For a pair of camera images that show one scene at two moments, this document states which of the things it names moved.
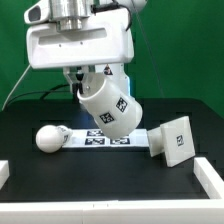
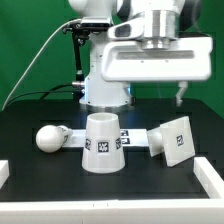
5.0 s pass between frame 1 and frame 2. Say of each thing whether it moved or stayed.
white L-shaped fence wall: stayed
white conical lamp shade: moved
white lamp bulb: stayed
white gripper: moved
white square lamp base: stayed
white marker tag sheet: stayed
